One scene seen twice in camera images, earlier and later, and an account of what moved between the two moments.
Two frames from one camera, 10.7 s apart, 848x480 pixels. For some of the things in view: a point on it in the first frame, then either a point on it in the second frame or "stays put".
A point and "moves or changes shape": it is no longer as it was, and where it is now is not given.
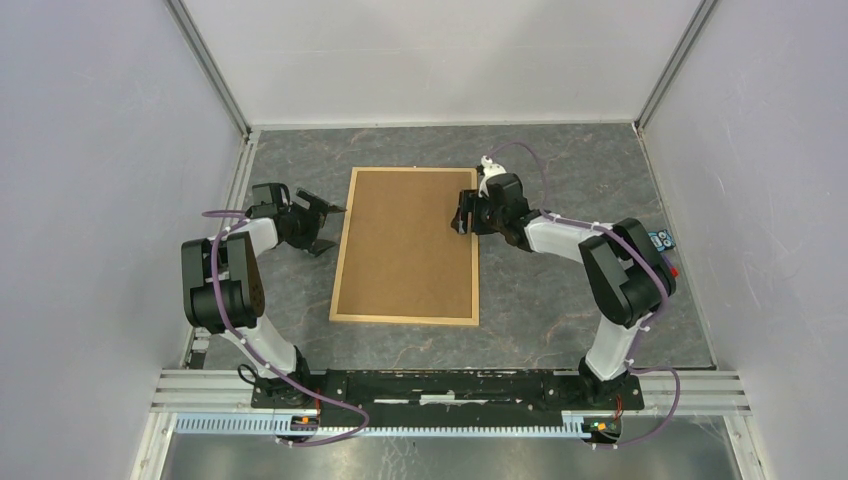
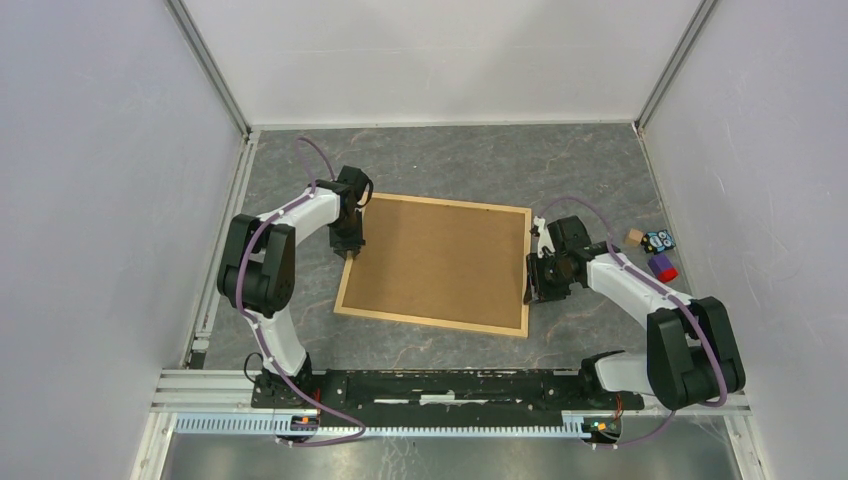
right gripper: x=469 y=201 → x=543 y=293
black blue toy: x=661 y=240 stays put
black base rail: x=446 y=397 stays put
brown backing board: x=402 y=255 moves or changes shape
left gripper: x=316 y=220 → x=342 y=247
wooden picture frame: x=341 y=248 → x=488 y=328
